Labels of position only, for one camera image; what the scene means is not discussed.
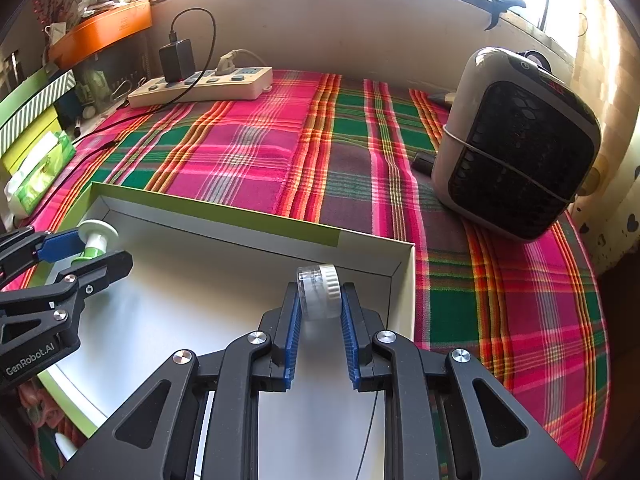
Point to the yellow-green box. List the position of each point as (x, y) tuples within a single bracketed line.
[(31, 146)]

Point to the green cardboard box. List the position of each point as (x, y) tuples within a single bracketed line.
[(200, 285)]

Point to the white plug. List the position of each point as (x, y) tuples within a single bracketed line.
[(227, 63)]

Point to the tan pointed object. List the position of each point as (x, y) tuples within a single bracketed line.
[(440, 96)]

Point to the black window clip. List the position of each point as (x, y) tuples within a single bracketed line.
[(502, 6)]

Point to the cream power strip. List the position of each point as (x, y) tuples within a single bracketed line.
[(235, 88)]

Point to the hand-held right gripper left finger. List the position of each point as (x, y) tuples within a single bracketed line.
[(292, 345)]

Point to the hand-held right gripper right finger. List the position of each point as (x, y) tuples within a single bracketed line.
[(350, 347)]

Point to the red artificial flowers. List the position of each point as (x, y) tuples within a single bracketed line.
[(40, 5)]

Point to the striped box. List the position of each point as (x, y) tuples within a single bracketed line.
[(30, 106)]

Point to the orange tray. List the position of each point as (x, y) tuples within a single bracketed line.
[(100, 31)]

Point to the green tissue pack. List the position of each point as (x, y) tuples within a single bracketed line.
[(37, 170)]

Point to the green and white spool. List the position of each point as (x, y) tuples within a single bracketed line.
[(97, 240)]

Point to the black charger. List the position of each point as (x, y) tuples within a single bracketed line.
[(177, 61)]

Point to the plaid cloth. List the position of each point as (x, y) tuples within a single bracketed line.
[(350, 160)]

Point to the white mug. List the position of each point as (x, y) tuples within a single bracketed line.
[(56, 31)]

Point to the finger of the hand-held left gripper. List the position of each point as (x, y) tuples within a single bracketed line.
[(57, 247), (107, 266)]

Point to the beige and black heater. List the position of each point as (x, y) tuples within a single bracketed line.
[(520, 150)]

